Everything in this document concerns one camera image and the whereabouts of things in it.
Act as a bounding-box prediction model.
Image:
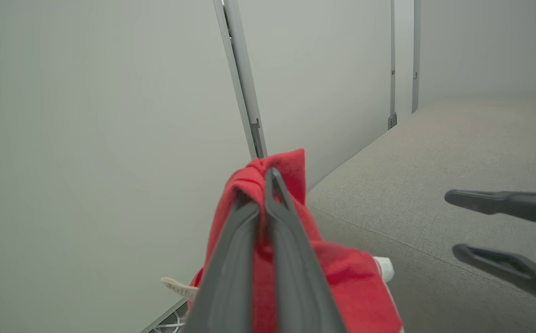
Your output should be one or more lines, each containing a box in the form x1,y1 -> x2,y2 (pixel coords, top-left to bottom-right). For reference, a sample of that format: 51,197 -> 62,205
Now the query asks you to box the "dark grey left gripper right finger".
263,166 -> 348,333

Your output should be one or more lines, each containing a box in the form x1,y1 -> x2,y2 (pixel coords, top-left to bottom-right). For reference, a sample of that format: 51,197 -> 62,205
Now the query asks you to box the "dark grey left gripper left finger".
181,197 -> 260,333

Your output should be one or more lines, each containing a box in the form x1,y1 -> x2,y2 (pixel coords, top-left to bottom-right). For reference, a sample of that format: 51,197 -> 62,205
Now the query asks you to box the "red and white garment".
162,148 -> 405,333

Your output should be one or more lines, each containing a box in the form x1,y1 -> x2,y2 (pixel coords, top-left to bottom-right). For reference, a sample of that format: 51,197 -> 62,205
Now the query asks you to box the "grey fabric sofa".
305,97 -> 536,333

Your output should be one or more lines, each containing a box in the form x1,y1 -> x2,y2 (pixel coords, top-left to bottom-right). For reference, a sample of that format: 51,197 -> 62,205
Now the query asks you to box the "white power cable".
154,311 -> 186,333

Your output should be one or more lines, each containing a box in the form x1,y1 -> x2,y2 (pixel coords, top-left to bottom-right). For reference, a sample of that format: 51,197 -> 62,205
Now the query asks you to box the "grey metal partition post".
212,0 -> 268,160
411,0 -> 422,114
387,0 -> 398,130

